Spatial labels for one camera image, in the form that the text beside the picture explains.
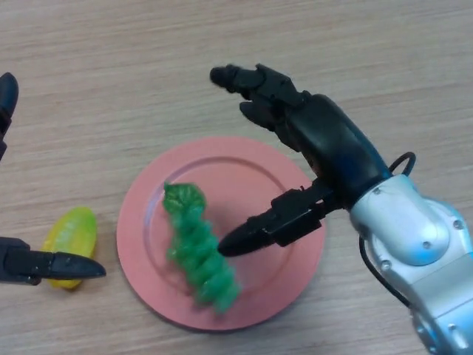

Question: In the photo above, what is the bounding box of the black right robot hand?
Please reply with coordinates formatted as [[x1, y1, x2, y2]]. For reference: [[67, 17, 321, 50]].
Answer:
[[209, 63, 392, 258]]

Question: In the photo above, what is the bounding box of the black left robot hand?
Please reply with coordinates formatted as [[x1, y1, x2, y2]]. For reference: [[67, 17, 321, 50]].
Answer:
[[0, 72, 107, 285]]

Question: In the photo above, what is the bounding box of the green plastic grape bunch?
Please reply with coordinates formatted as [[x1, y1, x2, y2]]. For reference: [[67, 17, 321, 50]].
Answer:
[[163, 181, 243, 316]]

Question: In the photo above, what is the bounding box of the pink round plate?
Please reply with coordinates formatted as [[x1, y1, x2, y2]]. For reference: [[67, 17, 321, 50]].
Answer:
[[116, 136, 327, 332]]

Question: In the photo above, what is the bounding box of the yellow green starfruit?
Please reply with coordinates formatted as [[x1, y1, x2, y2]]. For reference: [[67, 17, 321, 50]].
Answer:
[[41, 207, 98, 291]]

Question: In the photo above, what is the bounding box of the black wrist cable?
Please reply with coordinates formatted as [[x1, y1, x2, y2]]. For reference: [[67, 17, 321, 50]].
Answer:
[[358, 152, 418, 308]]

